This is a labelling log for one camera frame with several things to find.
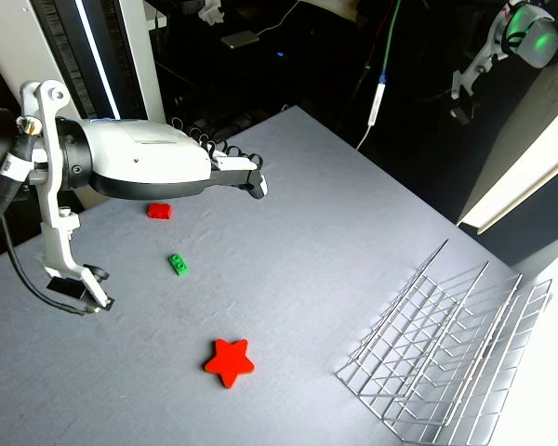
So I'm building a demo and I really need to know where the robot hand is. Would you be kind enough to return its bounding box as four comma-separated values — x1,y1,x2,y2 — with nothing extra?
55,117,271,201
504,3,558,70

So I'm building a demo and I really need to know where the beige hardcover book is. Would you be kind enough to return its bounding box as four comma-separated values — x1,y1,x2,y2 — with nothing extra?
456,18,558,236

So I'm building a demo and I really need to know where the red toy brick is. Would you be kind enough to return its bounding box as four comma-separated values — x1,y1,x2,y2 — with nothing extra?
147,202,174,221

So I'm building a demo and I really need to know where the white column with black strips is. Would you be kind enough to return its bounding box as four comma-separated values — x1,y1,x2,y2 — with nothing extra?
0,0,166,213

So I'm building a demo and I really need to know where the green toy brick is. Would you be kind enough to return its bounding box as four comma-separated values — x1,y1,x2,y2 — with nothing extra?
167,253,192,277

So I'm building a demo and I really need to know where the dark grey flat device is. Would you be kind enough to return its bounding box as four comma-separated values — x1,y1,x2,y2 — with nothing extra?
219,30,261,50

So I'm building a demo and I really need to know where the crumpled white paper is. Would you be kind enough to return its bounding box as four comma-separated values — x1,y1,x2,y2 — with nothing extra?
198,0,226,25

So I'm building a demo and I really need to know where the grey table cloth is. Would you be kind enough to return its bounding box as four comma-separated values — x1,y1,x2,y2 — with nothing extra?
0,104,526,446

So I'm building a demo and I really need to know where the dark blue partition board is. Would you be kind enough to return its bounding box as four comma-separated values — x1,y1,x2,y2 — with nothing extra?
459,160,558,280

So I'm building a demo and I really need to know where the red star block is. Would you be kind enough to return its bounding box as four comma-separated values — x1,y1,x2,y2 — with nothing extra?
204,337,256,390

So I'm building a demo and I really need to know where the green hanging cable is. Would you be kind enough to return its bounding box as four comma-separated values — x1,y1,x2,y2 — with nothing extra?
380,0,402,72

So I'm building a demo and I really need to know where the thin red cable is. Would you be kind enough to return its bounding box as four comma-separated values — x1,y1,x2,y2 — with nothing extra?
364,0,392,67

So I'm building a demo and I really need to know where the white hanging cable adapter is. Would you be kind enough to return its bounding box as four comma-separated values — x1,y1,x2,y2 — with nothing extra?
354,69,389,151

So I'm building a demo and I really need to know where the thin white cable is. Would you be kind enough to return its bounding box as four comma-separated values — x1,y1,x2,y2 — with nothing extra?
255,0,301,36

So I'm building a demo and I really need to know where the metal wire dish rack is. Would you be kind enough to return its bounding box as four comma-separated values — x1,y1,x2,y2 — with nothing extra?
334,239,553,445

